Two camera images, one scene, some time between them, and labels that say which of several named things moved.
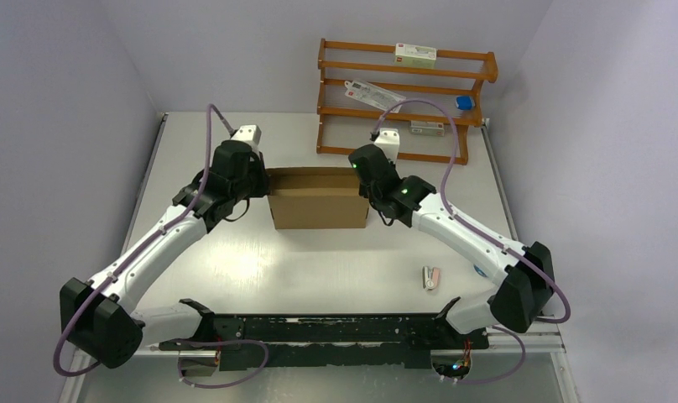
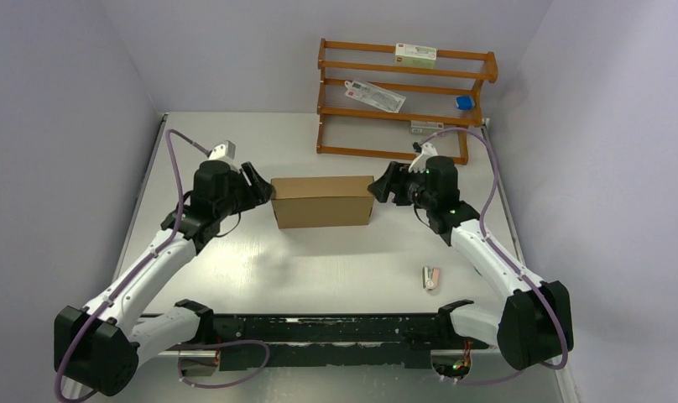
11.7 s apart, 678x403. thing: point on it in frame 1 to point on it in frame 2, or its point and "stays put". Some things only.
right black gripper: (388, 161) to (382, 187)
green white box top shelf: (414, 55) stays put
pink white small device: (430, 278) stays put
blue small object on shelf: (465, 102) stays put
